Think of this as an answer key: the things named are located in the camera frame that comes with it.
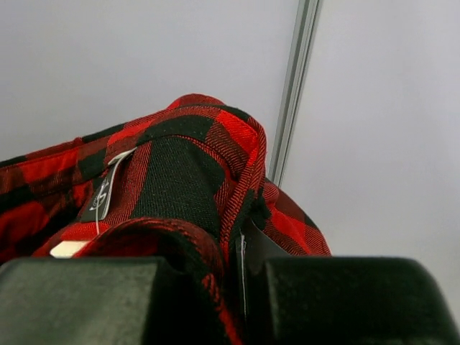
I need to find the red black plaid shirt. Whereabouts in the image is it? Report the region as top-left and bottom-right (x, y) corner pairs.
(1, 93), (330, 344)

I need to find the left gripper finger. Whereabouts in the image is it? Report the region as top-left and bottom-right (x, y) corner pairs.
(235, 219), (290, 344)

